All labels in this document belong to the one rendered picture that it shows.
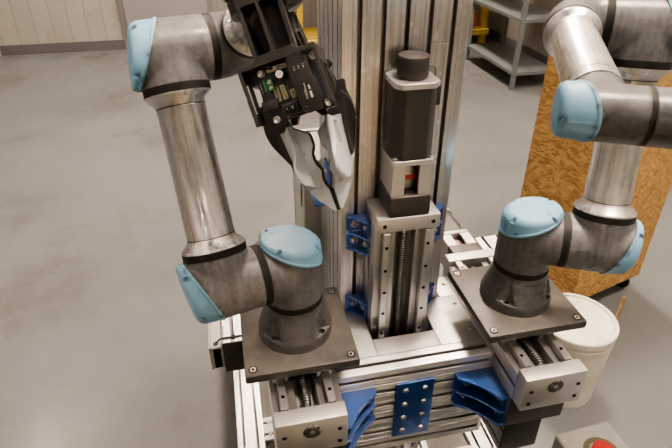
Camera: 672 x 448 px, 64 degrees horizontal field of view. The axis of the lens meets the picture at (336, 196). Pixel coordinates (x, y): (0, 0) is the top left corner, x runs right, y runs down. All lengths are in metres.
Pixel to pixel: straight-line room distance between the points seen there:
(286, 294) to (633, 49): 0.75
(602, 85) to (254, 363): 0.76
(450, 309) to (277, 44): 0.98
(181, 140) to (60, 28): 6.77
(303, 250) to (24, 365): 2.02
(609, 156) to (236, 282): 0.73
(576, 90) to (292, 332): 0.66
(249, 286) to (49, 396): 1.78
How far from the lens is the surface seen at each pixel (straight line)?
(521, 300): 1.21
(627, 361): 2.81
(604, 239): 1.16
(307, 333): 1.08
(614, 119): 0.74
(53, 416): 2.57
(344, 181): 0.52
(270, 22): 0.49
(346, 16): 1.00
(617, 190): 1.15
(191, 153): 0.94
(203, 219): 0.95
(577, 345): 2.24
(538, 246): 1.14
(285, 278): 0.98
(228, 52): 0.97
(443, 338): 1.28
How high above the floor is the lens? 1.84
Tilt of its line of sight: 30 degrees down
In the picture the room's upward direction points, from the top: straight up
